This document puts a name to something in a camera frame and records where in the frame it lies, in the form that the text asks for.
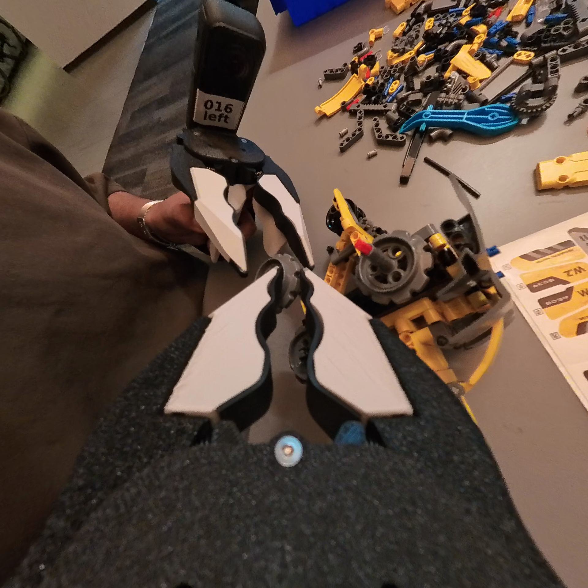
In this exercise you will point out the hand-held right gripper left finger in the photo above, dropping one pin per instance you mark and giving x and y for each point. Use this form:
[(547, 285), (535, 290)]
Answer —
[(216, 367)]

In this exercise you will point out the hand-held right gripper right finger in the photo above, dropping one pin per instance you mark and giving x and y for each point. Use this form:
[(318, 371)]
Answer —
[(358, 367)]

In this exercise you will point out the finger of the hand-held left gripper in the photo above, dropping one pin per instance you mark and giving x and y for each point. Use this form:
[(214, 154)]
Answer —
[(285, 197), (213, 202)]

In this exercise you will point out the yellow toy vehicle model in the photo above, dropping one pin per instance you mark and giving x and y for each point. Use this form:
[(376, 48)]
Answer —
[(413, 321)]

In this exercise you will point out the grey toy wheel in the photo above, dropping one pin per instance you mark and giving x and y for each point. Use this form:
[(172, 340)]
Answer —
[(289, 280)]

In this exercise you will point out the pile of toy building pieces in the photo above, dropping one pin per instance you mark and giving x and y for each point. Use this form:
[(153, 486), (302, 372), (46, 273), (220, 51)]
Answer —
[(468, 64)]

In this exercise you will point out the person's left forearm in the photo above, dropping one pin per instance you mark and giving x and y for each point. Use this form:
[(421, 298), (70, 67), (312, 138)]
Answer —
[(124, 206)]

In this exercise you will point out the person's left hand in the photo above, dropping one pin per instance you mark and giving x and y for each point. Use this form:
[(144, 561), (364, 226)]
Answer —
[(177, 220)]

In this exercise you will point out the blue plastic bin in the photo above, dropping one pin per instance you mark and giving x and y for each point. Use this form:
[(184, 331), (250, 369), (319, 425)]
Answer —
[(312, 11)]

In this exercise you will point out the black toy axle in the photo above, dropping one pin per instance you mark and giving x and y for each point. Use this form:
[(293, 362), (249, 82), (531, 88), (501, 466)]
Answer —
[(452, 177)]

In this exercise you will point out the bright blue toy blade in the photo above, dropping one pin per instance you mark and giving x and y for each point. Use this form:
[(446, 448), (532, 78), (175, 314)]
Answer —
[(459, 118)]

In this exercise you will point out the yellow grey sticker sheet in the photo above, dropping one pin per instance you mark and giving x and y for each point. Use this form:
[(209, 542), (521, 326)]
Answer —
[(551, 294)]

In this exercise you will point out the yellow toy panel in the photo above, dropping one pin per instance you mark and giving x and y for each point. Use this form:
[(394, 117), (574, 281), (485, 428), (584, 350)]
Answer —
[(562, 172)]

